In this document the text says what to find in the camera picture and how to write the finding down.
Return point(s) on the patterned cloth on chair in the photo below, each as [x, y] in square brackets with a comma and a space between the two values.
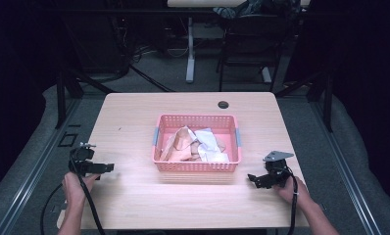
[248, 8]

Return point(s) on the aluminium floor rail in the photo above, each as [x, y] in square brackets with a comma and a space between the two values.
[29, 176]
[346, 169]

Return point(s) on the person's right hand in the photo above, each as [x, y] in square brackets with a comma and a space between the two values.
[297, 194]

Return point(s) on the white cloth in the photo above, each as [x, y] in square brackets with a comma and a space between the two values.
[211, 147]

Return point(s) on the black diagonal floor bar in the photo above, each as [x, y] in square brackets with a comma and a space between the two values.
[150, 79]

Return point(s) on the pink plastic basket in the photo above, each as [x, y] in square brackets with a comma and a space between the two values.
[196, 166]

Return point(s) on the black metal stand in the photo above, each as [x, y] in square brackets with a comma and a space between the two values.
[327, 98]
[61, 98]

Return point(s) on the black chair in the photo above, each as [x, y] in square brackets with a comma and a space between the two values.
[252, 36]

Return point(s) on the person's left hand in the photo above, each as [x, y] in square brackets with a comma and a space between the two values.
[73, 191]

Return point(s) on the peach cloth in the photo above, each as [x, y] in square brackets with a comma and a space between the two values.
[180, 147]

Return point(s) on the white desk leg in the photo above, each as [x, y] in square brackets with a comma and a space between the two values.
[190, 49]

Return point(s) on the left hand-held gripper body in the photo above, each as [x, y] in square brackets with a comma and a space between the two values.
[81, 160]

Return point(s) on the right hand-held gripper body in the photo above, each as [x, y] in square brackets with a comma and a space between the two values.
[276, 171]

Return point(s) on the white desk foot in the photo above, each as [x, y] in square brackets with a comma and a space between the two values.
[266, 75]

